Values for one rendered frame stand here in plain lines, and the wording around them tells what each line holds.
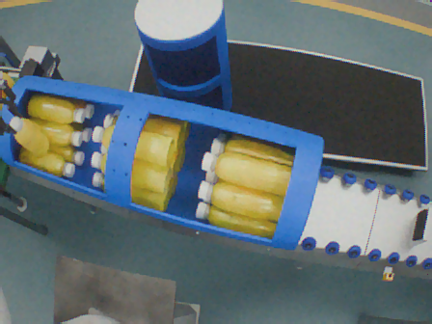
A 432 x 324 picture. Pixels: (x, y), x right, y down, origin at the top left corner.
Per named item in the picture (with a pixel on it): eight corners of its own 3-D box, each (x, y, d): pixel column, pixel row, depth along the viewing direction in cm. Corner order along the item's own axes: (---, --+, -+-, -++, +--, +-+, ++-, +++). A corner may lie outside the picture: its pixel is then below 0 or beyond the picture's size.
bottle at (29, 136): (30, 144, 140) (6, 122, 122) (45, 130, 140) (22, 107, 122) (37, 162, 138) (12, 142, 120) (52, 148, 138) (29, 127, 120)
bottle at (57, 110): (31, 92, 137) (77, 101, 135) (40, 94, 144) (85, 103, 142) (25, 115, 137) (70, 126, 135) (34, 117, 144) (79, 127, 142)
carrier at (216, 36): (154, 90, 242) (181, 144, 235) (122, 0, 157) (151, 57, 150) (213, 62, 244) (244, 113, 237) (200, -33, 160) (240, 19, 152)
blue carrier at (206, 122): (289, 257, 141) (302, 241, 114) (17, 175, 151) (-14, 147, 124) (315, 158, 149) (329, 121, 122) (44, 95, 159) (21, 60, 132)
